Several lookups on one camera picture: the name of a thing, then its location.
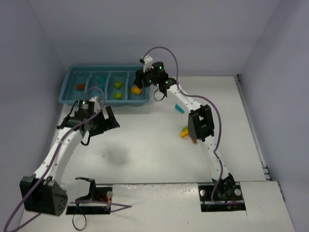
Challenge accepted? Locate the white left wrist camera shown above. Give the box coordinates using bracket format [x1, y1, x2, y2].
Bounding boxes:
[89, 96, 100, 111]

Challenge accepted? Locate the yellow long lego brick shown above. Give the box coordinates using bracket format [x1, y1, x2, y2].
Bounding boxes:
[180, 130, 189, 139]

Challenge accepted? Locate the cyan square lego brick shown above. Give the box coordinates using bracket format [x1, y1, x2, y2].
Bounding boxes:
[99, 85, 105, 91]

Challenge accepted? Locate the cyan long lego brick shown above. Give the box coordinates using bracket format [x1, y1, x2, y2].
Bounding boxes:
[175, 104, 185, 114]

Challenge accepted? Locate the green square lego brick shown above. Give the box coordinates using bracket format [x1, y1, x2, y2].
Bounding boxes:
[114, 93, 123, 100]

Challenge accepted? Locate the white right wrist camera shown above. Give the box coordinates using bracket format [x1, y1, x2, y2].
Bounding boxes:
[140, 55, 154, 73]

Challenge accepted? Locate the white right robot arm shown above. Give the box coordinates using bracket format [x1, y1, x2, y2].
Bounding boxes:
[134, 59, 236, 205]

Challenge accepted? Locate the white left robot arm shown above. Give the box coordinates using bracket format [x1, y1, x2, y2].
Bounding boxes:
[20, 98, 120, 216]

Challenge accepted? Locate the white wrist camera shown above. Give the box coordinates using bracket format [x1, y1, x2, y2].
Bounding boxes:
[89, 96, 100, 111]
[140, 55, 154, 73]

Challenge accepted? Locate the black left cable loop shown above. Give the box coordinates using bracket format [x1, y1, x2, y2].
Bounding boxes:
[72, 203, 87, 231]

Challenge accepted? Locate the orange lego brick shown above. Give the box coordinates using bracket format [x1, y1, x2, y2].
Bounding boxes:
[131, 87, 142, 95]

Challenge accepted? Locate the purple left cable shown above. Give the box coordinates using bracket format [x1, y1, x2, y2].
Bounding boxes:
[3, 87, 132, 232]

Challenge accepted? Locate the teal compartment tray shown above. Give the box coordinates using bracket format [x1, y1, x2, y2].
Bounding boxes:
[58, 64, 150, 107]

